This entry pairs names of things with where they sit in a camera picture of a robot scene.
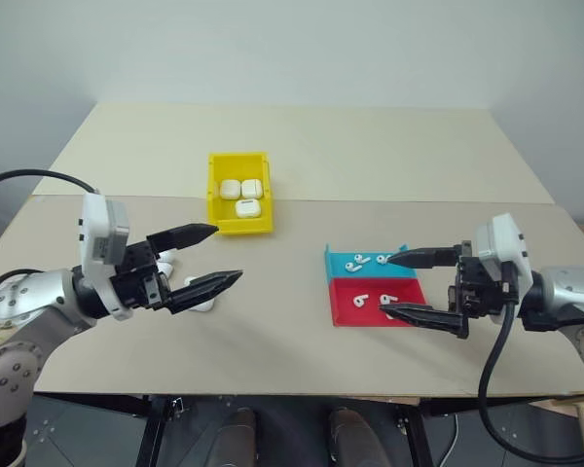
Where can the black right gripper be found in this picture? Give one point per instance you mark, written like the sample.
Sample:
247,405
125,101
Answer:
477,292

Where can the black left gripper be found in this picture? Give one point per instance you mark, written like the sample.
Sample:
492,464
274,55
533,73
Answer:
138,284

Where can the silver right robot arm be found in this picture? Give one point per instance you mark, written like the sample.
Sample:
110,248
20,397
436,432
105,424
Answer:
564,287

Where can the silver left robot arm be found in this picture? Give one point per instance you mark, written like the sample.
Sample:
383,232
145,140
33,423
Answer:
44,292

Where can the yellow plastic bin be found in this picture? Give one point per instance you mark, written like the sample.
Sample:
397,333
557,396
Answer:
241,226

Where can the red plastic tray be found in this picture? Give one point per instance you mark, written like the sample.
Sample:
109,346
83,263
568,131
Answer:
409,294

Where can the white earbud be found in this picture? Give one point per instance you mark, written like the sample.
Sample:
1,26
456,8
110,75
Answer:
390,316
354,267
360,300
382,259
361,258
388,298

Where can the blue plastic tray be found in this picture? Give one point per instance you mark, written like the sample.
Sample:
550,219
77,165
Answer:
336,265

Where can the black metal table leg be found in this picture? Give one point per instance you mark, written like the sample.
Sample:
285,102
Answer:
151,433
418,438

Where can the dark brown rounded shape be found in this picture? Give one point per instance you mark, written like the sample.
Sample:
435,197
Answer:
353,438

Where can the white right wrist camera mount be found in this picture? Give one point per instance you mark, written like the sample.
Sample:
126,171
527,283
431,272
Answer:
501,243

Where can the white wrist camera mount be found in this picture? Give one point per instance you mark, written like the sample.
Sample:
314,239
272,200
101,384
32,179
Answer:
95,219
501,243

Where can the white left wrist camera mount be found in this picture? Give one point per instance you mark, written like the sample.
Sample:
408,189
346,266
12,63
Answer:
95,219

